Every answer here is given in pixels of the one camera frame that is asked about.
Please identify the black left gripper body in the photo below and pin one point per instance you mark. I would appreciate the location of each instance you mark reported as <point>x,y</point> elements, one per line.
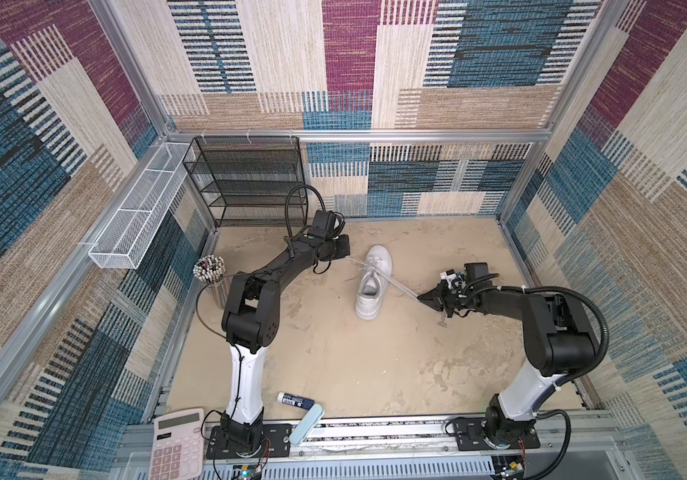
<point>335,247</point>

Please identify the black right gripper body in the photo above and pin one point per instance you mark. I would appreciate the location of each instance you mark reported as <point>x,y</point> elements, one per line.
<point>451,298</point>

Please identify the white leather sneaker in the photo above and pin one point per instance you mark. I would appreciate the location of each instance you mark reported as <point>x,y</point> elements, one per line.
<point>376,277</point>

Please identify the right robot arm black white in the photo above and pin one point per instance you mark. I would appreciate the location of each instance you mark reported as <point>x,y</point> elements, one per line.
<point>565,336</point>

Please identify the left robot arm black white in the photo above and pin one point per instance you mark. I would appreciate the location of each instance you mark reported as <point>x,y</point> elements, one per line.
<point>251,320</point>

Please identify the cup of coloured pencils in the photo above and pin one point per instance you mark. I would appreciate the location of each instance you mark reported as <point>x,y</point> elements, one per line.
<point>211,270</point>

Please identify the blue white glue stick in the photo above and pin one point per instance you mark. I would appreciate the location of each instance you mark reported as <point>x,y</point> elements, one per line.
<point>295,401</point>

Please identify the light blue eraser block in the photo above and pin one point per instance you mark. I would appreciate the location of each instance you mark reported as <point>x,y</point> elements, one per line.
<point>306,425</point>

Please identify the pink desk calculator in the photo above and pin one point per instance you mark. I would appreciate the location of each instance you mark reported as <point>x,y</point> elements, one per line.
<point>178,446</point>

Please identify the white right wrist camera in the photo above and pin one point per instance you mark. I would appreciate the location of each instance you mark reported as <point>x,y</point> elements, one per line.
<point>453,278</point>

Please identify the black wire mesh shelf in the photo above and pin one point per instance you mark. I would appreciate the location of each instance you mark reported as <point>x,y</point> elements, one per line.
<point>245,181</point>

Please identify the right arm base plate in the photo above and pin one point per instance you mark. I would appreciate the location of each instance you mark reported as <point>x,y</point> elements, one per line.
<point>480,434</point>

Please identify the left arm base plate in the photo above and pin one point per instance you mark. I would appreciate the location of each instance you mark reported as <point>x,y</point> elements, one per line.
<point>240,441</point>

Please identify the white wire mesh basket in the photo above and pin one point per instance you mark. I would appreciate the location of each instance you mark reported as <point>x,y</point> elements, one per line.
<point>125,240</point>

